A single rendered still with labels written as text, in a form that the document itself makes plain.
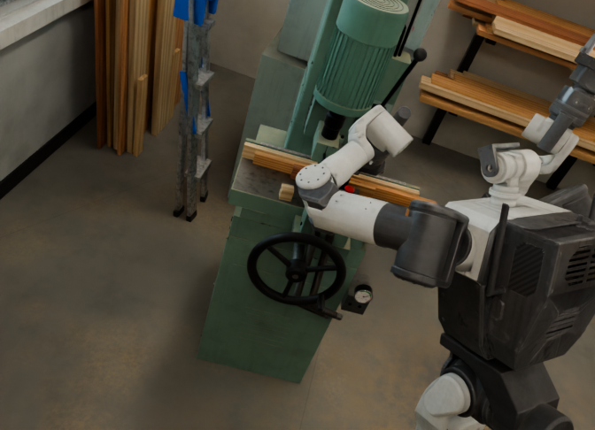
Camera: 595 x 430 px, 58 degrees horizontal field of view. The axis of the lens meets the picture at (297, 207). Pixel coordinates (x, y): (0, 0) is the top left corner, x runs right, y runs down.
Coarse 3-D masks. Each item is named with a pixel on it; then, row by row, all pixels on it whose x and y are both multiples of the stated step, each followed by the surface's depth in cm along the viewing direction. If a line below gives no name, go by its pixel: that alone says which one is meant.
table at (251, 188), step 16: (240, 160) 174; (240, 176) 168; (256, 176) 170; (272, 176) 172; (288, 176) 175; (240, 192) 163; (256, 192) 164; (272, 192) 166; (256, 208) 166; (272, 208) 165; (288, 208) 165; (304, 208) 165
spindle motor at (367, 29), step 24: (360, 0) 135; (384, 0) 140; (336, 24) 143; (360, 24) 136; (384, 24) 135; (336, 48) 144; (360, 48) 140; (384, 48) 141; (336, 72) 146; (360, 72) 144; (384, 72) 148; (336, 96) 150; (360, 96) 149
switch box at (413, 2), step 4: (412, 0) 165; (416, 0) 165; (424, 0) 165; (408, 4) 166; (412, 4) 166; (416, 4) 166; (408, 8) 167; (412, 8) 167; (420, 8) 166; (412, 12) 167; (408, 16) 168; (412, 16) 168; (416, 16) 168; (408, 20) 169; (408, 24) 170; (412, 28) 171; (404, 36) 172; (408, 36) 172
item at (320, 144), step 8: (320, 120) 173; (320, 128) 169; (320, 136) 165; (320, 144) 163; (328, 144) 163; (336, 144) 165; (312, 152) 168; (320, 152) 165; (328, 152) 164; (320, 160) 167
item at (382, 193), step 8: (256, 152) 173; (256, 160) 174; (264, 160) 173; (272, 160) 173; (280, 160) 173; (288, 160) 174; (272, 168) 175; (280, 168) 175; (288, 168) 174; (368, 184) 176; (376, 192) 177; (384, 192) 177; (392, 192) 177; (400, 192) 178; (384, 200) 179; (392, 200) 178; (400, 200) 178; (408, 200) 178; (424, 200) 178
